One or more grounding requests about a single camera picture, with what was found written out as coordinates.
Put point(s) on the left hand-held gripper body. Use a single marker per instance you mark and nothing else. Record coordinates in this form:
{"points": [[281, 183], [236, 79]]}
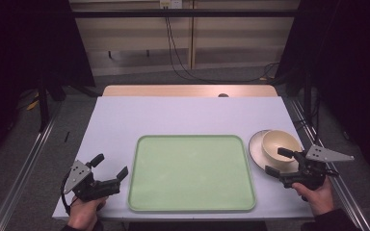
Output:
{"points": [[84, 187]]}

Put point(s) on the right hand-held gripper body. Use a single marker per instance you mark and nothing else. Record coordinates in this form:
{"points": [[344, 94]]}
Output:
{"points": [[308, 178]]}

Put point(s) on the cream bowl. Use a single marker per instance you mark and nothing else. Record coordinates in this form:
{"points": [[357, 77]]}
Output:
{"points": [[277, 142]]}

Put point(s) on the person's right hand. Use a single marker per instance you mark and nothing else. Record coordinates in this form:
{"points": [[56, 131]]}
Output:
{"points": [[316, 197]]}

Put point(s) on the person's left hand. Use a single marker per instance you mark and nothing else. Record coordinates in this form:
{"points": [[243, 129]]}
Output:
{"points": [[83, 213]]}

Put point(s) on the white plate with dark rim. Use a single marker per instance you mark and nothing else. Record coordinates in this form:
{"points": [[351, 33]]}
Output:
{"points": [[255, 150]]}

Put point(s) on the small black floor object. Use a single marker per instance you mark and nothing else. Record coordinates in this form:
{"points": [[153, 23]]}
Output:
{"points": [[66, 136]]}

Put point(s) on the light green tray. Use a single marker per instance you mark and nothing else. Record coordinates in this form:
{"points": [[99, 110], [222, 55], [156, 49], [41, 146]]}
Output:
{"points": [[191, 173]]}

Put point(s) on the black metal stand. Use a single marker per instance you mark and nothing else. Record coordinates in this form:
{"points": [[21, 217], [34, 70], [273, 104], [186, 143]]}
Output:
{"points": [[43, 106]]}

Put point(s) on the yellow floor object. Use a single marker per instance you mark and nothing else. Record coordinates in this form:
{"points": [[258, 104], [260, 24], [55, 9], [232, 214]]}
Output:
{"points": [[32, 104]]}

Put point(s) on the white table board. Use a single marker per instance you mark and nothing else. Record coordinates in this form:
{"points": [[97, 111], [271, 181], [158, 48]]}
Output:
{"points": [[186, 115]]}

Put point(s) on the wooden table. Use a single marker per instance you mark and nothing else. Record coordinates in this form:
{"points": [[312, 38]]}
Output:
{"points": [[173, 90]]}

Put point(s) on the black curtain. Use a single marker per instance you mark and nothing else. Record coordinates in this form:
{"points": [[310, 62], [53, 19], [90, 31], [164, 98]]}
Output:
{"points": [[19, 48], [350, 64]]}

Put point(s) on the black horizontal bar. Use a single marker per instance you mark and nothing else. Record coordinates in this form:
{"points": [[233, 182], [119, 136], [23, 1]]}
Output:
{"points": [[125, 13]]}

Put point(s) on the aluminium floor rail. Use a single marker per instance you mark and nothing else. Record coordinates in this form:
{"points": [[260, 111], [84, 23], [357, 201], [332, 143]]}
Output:
{"points": [[22, 173], [347, 199]]}

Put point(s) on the wooden wall post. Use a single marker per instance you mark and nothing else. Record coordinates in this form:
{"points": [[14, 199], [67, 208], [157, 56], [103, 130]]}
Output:
{"points": [[192, 38]]}

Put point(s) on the white wall power outlet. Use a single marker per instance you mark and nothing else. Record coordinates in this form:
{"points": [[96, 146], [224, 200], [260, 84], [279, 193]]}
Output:
{"points": [[171, 4]]}

